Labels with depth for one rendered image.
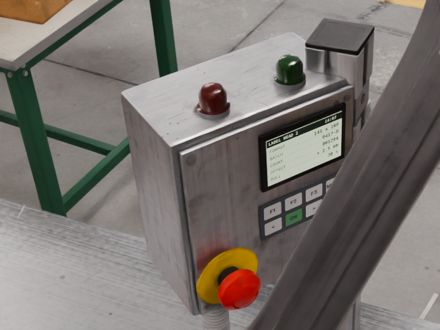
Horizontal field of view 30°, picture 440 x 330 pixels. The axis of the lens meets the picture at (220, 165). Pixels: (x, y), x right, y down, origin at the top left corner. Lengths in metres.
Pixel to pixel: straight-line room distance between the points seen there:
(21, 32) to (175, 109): 1.69
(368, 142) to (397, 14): 3.44
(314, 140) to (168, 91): 0.12
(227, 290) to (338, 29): 0.23
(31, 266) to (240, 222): 0.85
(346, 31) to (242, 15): 3.24
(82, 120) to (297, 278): 2.84
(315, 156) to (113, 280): 0.80
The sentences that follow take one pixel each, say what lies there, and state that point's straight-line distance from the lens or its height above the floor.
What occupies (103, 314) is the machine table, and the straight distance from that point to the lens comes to 1.37.
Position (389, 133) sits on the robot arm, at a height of 1.56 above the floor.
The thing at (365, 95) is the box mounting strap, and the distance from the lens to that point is 0.71.
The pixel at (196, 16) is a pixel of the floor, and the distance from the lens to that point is 3.94.
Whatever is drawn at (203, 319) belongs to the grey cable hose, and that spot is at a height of 1.16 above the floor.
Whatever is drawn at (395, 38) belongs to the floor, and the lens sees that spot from 3.71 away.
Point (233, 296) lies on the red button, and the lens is 0.68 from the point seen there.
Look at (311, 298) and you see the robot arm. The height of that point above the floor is 1.46.
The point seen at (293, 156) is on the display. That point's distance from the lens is 0.66.
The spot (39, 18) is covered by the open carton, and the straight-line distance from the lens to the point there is 2.33.
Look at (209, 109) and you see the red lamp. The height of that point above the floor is 1.48.
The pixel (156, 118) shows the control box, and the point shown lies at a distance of 0.64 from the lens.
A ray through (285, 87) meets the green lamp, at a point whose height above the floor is 1.48.
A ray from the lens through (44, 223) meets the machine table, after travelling 1.57.
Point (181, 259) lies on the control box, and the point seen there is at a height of 1.35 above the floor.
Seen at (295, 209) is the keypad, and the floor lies 1.37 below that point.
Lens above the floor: 1.83
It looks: 38 degrees down
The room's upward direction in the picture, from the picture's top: 5 degrees counter-clockwise
